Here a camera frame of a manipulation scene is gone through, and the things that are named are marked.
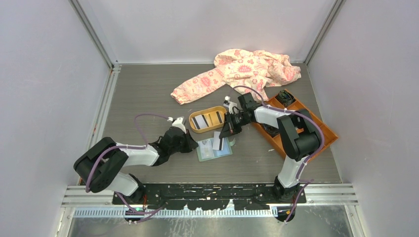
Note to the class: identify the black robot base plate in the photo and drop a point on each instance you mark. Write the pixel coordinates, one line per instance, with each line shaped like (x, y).
(207, 196)

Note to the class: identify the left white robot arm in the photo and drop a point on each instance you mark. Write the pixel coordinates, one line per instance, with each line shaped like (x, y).
(100, 167)

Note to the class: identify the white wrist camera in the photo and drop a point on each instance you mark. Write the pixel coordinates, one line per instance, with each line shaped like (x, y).
(231, 106)
(178, 122)

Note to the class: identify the aluminium frame rail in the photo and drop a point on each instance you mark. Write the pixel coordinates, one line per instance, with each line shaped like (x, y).
(86, 14)

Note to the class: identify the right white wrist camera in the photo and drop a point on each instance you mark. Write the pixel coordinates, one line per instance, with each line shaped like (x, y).
(231, 106)

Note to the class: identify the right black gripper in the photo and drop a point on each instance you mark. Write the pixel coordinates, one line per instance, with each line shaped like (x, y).
(227, 130)

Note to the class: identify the rolled dark tie back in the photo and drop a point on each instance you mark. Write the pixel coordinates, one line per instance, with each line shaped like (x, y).
(285, 98)

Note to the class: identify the green card holder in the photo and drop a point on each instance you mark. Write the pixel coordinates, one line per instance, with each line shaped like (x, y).
(227, 149)

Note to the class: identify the orange compartment organizer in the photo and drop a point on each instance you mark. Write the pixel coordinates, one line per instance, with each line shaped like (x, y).
(274, 139)

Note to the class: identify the pink patterned garment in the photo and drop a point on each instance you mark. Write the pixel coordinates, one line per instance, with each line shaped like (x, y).
(244, 71)

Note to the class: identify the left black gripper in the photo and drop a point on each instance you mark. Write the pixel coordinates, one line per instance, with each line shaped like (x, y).
(191, 144)

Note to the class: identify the yellow oval tray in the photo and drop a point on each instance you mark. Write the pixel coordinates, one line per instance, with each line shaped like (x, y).
(216, 108)

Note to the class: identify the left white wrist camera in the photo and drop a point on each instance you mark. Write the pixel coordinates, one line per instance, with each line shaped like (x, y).
(178, 122)

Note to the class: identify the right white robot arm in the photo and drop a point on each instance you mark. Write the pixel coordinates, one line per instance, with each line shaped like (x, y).
(301, 137)

